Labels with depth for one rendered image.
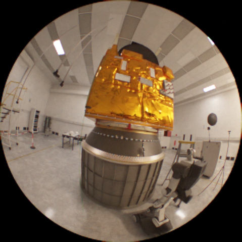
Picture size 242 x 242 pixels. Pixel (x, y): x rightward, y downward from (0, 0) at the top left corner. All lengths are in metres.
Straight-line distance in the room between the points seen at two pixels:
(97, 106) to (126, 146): 0.80
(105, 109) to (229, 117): 8.11
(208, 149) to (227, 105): 5.05
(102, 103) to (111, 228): 2.18
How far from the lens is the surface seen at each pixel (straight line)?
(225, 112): 8.07
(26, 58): 7.47
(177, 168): 0.76
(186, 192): 1.03
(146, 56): 2.94
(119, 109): 1.34
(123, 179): 1.34
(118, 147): 1.22
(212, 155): 3.93
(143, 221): 1.65
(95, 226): 1.69
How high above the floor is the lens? 1.61
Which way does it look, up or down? 7 degrees up
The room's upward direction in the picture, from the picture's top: 8 degrees clockwise
